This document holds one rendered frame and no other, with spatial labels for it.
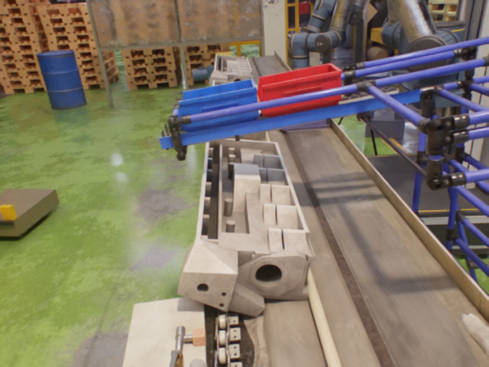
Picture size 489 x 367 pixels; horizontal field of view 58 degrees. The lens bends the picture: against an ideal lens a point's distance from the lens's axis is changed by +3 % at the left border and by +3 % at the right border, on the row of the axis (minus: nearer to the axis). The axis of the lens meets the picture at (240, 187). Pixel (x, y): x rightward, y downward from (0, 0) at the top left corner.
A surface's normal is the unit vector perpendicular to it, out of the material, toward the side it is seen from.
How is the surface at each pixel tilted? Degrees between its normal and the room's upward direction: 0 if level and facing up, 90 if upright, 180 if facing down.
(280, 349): 0
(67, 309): 0
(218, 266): 38
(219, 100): 92
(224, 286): 90
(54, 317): 0
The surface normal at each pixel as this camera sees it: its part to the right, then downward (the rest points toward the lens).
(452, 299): -0.09, -0.91
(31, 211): 0.98, 0.00
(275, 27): 0.04, 0.42
